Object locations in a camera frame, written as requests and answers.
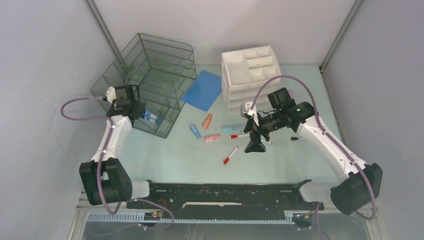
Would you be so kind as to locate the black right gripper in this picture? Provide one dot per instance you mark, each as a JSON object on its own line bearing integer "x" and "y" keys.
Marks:
{"x": 255, "y": 145}

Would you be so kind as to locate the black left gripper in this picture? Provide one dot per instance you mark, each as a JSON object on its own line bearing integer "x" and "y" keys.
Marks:
{"x": 141, "y": 107}

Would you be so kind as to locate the blue folder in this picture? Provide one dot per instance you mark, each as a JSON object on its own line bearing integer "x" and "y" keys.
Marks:
{"x": 152, "y": 118}
{"x": 203, "y": 91}

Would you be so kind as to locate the white plastic drawer organizer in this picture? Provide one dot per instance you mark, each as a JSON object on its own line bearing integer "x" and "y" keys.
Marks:
{"x": 243, "y": 73}

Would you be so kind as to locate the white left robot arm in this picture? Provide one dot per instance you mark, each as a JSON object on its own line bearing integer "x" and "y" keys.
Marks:
{"x": 104, "y": 178}

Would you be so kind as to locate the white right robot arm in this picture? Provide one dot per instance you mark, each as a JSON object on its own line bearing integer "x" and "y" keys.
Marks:
{"x": 358, "y": 183}

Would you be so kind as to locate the red cap marker upper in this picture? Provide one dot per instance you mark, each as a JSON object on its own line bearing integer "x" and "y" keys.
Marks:
{"x": 235, "y": 136}

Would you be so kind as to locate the red cap marker lower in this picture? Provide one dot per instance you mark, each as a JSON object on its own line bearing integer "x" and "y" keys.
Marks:
{"x": 230, "y": 155}

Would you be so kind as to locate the pink correction tape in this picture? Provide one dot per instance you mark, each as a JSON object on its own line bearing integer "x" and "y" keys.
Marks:
{"x": 212, "y": 137}

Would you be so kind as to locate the blue transparent correction tape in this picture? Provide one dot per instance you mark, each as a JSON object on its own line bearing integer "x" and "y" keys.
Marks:
{"x": 195, "y": 131}

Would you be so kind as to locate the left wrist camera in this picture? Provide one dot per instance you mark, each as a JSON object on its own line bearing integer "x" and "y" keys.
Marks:
{"x": 110, "y": 95}

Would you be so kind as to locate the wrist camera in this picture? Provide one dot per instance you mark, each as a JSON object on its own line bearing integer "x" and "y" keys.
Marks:
{"x": 110, "y": 95}
{"x": 248, "y": 110}

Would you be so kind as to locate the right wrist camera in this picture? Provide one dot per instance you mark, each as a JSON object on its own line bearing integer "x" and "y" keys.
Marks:
{"x": 248, "y": 110}

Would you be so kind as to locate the green wire mesh rack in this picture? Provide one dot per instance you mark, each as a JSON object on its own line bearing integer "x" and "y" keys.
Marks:
{"x": 163, "y": 69}

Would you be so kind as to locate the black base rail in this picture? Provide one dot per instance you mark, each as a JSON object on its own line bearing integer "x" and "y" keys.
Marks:
{"x": 234, "y": 203}

